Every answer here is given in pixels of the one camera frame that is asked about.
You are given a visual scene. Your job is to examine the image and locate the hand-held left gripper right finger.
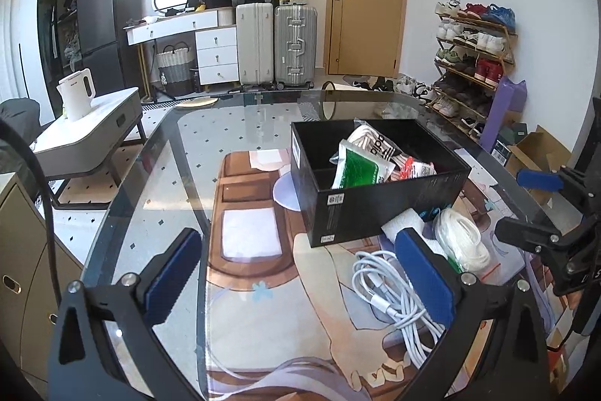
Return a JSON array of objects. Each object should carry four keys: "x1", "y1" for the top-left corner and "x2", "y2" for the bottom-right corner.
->
[{"x1": 394, "y1": 228, "x2": 552, "y2": 401}]

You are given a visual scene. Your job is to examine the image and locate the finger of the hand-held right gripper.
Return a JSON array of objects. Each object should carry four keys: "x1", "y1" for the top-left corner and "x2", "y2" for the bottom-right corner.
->
[
  {"x1": 516, "y1": 166, "x2": 595, "y2": 218},
  {"x1": 495, "y1": 217, "x2": 585, "y2": 263}
]

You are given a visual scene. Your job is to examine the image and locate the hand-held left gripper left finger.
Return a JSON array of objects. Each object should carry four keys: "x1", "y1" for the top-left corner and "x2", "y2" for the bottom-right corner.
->
[{"x1": 47, "y1": 228, "x2": 204, "y2": 401}]

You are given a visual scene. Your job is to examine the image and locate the white charging cable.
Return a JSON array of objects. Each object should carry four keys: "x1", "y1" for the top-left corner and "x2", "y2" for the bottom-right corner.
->
[{"x1": 351, "y1": 250, "x2": 449, "y2": 371}]

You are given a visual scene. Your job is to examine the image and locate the clear bag of white tubing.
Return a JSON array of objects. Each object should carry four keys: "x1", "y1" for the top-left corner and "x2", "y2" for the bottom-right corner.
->
[{"x1": 432, "y1": 208, "x2": 491, "y2": 274}]

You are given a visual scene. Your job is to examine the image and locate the white plush toy blue tip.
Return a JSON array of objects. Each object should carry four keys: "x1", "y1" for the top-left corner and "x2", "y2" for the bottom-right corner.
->
[{"x1": 380, "y1": 207, "x2": 452, "y2": 263}]

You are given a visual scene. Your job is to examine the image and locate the black cardboard box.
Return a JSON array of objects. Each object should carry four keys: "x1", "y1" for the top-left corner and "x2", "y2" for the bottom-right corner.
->
[{"x1": 290, "y1": 118, "x2": 473, "y2": 248}]

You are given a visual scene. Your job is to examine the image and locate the large green packet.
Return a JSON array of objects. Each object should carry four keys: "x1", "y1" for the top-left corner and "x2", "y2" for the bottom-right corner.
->
[{"x1": 331, "y1": 139, "x2": 396, "y2": 190}]

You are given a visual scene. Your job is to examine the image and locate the black white striped sock pack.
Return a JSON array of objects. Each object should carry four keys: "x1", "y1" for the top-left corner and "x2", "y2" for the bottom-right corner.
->
[{"x1": 347, "y1": 125, "x2": 405, "y2": 162}]

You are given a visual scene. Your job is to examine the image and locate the open cardboard box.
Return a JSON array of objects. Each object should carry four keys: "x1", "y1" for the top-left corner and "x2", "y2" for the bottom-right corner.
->
[{"x1": 504, "y1": 125, "x2": 574, "y2": 207}]

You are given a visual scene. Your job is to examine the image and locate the dark green box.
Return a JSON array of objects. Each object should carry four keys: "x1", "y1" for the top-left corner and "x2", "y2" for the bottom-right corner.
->
[{"x1": 491, "y1": 126, "x2": 531, "y2": 162}]

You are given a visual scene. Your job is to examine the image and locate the purple yoga mat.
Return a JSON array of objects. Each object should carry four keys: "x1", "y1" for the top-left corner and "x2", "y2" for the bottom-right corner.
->
[{"x1": 479, "y1": 74, "x2": 527, "y2": 153}]

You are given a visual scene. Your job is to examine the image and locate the printed table mat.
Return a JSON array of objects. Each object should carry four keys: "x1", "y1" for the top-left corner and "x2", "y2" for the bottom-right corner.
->
[{"x1": 204, "y1": 147, "x2": 571, "y2": 401}]

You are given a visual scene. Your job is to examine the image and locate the wooden shoe rack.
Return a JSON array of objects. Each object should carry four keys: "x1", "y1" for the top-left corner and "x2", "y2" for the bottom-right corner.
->
[{"x1": 432, "y1": 0, "x2": 517, "y2": 139}]

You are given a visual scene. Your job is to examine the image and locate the rows of shoes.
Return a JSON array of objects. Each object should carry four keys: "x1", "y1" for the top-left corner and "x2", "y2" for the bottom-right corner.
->
[{"x1": 432, "y1": 0, "x2": 516, "y2": 138}]

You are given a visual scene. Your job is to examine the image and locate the beige cabinet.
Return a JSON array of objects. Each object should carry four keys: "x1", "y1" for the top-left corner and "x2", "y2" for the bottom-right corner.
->
[{"x1": 0, "y1": 173, "x2": 83, "y2": 387}]

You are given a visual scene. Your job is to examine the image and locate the pile of floor shoes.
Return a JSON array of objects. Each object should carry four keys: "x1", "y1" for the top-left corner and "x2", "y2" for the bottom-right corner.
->
[{"x1": 345, "y1": 72, "x2": 437, "y2": 101}]

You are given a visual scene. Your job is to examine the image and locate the round beige floor mat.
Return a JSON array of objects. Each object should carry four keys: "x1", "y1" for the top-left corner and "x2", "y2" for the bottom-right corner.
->
[{"x1": 175, "y1": 97, "x2": 219, "y2": 109}]

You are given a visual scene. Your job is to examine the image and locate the white low table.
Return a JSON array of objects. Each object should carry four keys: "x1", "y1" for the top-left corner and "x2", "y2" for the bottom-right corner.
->
[{"x1": 33, "y1": 87, "x2": 148, "y2": 210}]

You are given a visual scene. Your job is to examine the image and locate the white electric kettle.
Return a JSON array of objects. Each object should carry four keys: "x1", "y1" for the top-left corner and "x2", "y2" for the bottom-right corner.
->
[{"x1": 56, "y1": 69, "x2": 97, "y2": 121}]

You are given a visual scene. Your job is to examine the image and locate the wicker basket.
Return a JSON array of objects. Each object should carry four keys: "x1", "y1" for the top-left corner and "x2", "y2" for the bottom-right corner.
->
[{"x1": 156, "y1": 44, "x2": 195, "y2": 97}]

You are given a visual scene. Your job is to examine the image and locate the dark cloth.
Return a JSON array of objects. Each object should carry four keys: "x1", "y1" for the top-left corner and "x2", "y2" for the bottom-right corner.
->
[{"x1": 0, "y1": 98, "x2": 42, "y2": 143}]

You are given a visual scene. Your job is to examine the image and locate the white dressing table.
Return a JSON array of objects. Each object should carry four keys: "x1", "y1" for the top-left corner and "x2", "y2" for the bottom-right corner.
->
[{"x1": 124, "y1": 9, "x2": 239, "y2": 94}]

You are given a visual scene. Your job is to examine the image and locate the white suitcase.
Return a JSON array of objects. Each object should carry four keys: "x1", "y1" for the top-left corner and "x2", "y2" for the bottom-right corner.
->
[{"x1": 235, "y1": 3, "x2": 274, "y2": 87}]

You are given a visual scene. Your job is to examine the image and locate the silver suitcase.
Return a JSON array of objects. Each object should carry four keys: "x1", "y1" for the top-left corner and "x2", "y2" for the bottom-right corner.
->
[{"x1": 273, "y1": 5, "x2": 319, "y2": 88}]

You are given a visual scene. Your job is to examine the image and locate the dark grey fridge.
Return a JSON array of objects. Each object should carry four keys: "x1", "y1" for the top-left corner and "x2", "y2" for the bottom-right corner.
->
[{"x1": 76, "y1": 0, "x2": 144, "y2": 91}]

